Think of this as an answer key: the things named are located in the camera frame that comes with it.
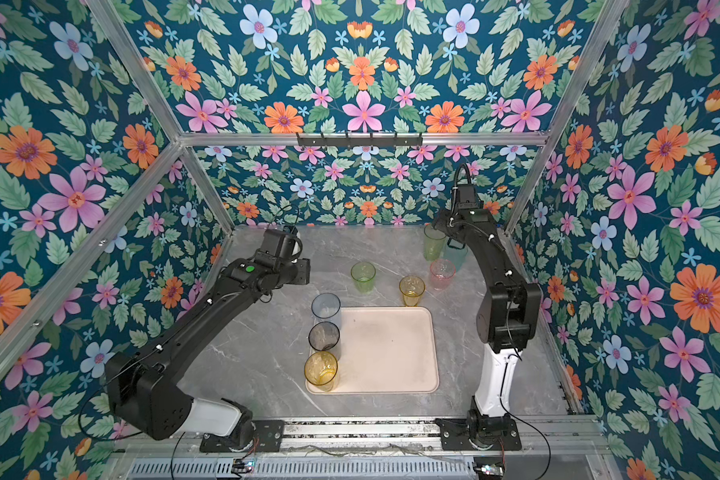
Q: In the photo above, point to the yellow tall glass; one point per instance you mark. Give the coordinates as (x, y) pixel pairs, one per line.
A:
(321, 370)

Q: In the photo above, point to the pink short glass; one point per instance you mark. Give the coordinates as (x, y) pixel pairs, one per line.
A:
(442, 272)

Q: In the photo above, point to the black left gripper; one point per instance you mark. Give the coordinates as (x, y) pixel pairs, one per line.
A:
(304, 270)

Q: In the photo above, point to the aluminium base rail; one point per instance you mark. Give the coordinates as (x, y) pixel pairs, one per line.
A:
(344, 437)

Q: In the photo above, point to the teal short glass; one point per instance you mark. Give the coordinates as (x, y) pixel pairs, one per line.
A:
(455, 253)

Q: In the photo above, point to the light green tall glass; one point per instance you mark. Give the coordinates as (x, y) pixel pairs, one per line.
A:
(434, 241)

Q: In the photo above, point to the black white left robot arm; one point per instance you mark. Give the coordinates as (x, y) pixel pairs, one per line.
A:
(143, 388)

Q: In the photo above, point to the yellow short glass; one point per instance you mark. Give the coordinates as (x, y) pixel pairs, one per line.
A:
(412, 289)

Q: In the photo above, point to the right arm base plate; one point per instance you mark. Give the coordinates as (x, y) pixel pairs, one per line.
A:
(460, 434)

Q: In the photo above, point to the grey tall glass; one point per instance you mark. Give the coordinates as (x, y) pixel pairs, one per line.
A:
(325, 336)

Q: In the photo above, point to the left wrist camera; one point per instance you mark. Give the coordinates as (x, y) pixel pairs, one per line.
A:
(279, 247)

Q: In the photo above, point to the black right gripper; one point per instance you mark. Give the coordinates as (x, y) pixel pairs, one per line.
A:
(441, 221)

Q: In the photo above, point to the beige plastic tray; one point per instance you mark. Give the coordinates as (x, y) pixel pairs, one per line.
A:
(384, 350)

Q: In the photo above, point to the green short glass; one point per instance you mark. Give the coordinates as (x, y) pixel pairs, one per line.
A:
(363, 274)

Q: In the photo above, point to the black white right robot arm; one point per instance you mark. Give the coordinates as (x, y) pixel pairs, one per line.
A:
(506, 321)

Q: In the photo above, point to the white vented cable duct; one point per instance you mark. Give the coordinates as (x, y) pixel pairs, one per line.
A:
(304, 468)

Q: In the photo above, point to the metal hook rail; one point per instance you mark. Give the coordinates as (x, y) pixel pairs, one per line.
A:
(347, 140)

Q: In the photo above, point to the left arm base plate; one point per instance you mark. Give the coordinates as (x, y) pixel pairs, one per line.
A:
(264, 437)

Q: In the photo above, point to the blue tall glass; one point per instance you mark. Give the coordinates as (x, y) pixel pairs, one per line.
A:
(326, 307)

